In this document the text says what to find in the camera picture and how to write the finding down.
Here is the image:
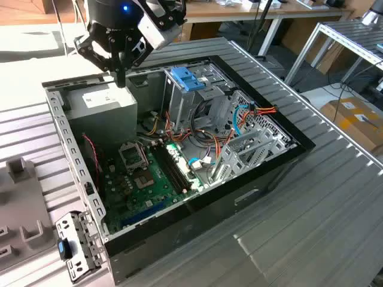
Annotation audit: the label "yellow black wire bundle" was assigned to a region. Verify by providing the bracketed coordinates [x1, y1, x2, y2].
[140, 110, 161, 137]

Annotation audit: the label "thick black cable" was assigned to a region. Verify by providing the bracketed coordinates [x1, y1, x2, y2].
[191, 100, 218, 143]

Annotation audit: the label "black desk cables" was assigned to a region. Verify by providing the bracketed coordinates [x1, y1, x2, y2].
[247, 0, 275, 57]

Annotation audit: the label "small brown cardboard box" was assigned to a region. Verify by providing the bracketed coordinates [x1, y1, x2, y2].
[179, 22, 224, 42]

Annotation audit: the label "black open PC case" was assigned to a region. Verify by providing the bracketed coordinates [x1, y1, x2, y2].
[41, 54, 317, 285]

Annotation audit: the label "blue expansion slot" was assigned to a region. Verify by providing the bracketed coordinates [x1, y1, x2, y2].
[121, 203, 165, 227]

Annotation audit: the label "red orange wire loop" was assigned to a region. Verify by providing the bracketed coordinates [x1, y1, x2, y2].
[164, 110, 193, 146]

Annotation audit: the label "cardboard box white labels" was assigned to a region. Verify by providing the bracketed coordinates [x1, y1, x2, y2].
[320, 97, 383, 155]

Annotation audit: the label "long wooden desk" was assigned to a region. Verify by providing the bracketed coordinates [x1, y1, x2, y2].
[172, 0, 356, 57]

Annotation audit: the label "grey metal drive cage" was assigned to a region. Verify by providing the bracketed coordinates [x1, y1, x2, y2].
[163, 63, 236, 133]

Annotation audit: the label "black blue latch tab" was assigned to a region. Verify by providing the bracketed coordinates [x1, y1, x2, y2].
[56, 237, 74, 261]

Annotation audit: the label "green motherboard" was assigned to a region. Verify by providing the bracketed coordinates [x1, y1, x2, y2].
[100, 139, 208, 236]

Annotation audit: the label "metal socket cover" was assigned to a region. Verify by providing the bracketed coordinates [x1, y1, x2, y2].
[118, 142, 150, 175]

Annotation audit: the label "metal card retainer bracket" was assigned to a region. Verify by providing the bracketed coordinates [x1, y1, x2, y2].
[54, 210, 107, 285]

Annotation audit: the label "orange red yellow power wire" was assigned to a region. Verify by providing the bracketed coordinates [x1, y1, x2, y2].
[239, 103, 279, 128]

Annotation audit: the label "black RAM slot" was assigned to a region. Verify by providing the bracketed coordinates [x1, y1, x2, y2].
[154, 143, 187, 194]
[150, 145, 184, 195]
[161, 142, 193, 190]
[157, 142, 190, 192]

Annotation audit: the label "red black twisted wire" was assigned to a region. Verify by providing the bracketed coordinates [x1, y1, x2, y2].
[82, 133, 102, 192]

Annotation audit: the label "CPU socket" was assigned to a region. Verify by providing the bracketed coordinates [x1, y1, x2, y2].
[133, 168, 156, 190]

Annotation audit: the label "blue plastic drive latch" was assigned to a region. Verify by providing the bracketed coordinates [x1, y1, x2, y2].
[171, 67, 206, 93]

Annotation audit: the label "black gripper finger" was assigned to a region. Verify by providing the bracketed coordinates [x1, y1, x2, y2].
[120, 35, 151, 88]
[74, 34, 121, 88]

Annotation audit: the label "blue data wire black plug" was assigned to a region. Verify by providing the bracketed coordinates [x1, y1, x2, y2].
[232, 101, 255, 137]

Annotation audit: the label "grey power supply unit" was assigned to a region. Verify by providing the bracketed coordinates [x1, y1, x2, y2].
[64, 82, 139, 145]

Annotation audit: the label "grey metal disk bay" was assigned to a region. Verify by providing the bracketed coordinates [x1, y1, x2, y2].
[208, 127, 290, 187]

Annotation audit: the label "light blue flat wire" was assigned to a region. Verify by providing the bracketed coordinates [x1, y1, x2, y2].
[187, 156, 217, 172]

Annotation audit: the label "orange red yellow wire bundle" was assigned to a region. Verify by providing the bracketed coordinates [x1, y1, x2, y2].
[196, 127, 238, 164]

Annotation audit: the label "grey parts rack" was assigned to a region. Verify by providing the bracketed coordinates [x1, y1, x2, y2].
[0, 157, 57, 265]

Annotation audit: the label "large brown cardboard box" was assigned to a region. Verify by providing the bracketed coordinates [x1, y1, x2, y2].
[281, 17, 357, 75]

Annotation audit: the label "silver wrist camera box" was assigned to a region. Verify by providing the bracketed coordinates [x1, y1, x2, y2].
[136, 11, 184, 51]

